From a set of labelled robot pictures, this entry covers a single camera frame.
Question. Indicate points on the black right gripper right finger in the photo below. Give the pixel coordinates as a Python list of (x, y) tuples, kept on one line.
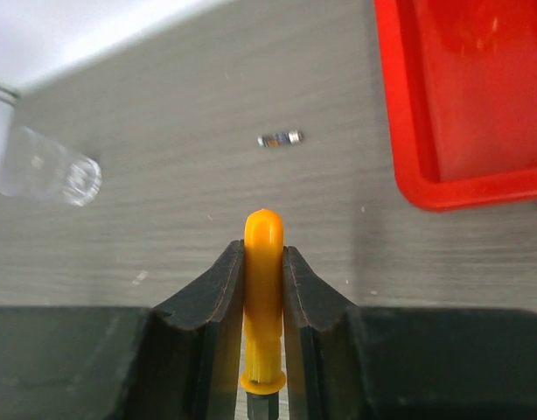
[(347, 361)]

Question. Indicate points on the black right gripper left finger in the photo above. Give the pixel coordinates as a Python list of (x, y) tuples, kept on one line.
[(177, 360)]

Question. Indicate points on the yellow handled screwdriver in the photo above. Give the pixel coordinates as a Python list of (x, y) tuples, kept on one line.
[(263, 378)]

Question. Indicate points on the clear plastic cup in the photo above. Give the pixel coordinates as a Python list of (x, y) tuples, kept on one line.
[(36, 167)]

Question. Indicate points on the red plastic tray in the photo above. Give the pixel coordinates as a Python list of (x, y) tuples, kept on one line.
[(460, 81)]

